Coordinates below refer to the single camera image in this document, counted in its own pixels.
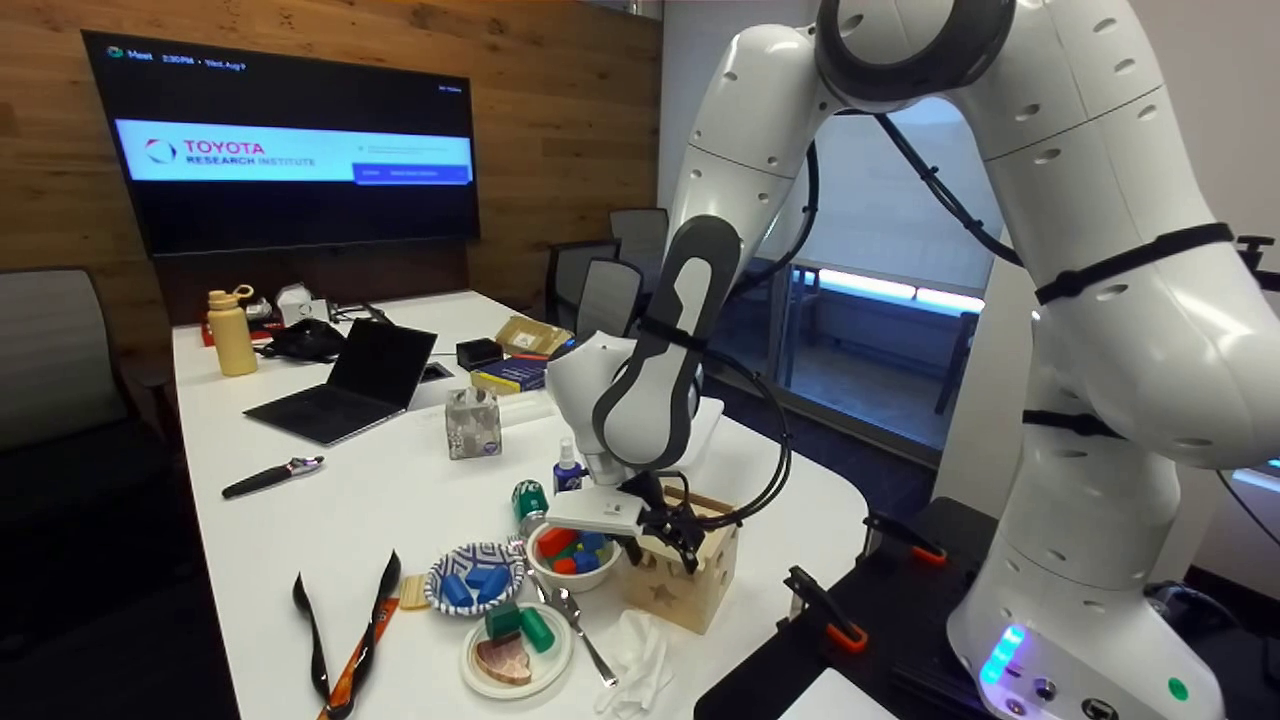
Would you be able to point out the metal spoon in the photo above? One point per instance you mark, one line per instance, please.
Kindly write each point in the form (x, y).
(569, 610)

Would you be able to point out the yellow water bottle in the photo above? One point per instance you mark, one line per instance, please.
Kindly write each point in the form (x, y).
(230, 331)

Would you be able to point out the black small box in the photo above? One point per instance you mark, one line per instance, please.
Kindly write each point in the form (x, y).
(477, 355)

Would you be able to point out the grey office chair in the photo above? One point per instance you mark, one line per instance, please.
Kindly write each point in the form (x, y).
(56, 368)

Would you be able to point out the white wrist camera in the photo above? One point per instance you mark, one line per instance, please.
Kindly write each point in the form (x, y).
(593, 509)

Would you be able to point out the blue book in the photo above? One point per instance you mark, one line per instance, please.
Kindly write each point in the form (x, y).
(510, 378)

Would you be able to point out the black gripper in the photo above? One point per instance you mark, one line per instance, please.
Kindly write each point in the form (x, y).
(668, 530)

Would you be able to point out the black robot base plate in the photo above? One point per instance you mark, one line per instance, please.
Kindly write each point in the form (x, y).
(880, 633)

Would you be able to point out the wall mounted tv screen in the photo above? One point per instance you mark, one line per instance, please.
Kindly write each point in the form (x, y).
(230, 149)

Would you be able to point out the white crumpled tissue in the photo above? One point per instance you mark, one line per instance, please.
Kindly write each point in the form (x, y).
(636, 654)

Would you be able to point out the blue patterned plate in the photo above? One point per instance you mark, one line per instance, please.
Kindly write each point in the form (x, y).
(472, 580)

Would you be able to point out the black laptop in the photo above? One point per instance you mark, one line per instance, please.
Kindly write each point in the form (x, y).
(369, 382)

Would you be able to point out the black marker pen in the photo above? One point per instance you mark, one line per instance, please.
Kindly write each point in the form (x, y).
(278, 472)

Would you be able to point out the white plate with food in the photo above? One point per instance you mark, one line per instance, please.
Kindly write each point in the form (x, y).
(516, 660)

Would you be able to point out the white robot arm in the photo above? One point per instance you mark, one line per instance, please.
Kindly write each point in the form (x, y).
(1148, 341)

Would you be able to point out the cardboard box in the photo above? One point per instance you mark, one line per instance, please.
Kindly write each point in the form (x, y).
(528, 338)

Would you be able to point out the green can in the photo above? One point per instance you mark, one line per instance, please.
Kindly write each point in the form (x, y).
(528, 505)

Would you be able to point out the wooden shape sorter box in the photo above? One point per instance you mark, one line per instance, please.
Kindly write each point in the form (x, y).
(672, 591)

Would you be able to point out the white bowl with toys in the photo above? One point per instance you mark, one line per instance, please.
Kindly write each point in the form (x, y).
(569, 556)

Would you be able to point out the silver metal cup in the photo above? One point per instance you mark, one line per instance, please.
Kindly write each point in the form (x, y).
(472, 427)

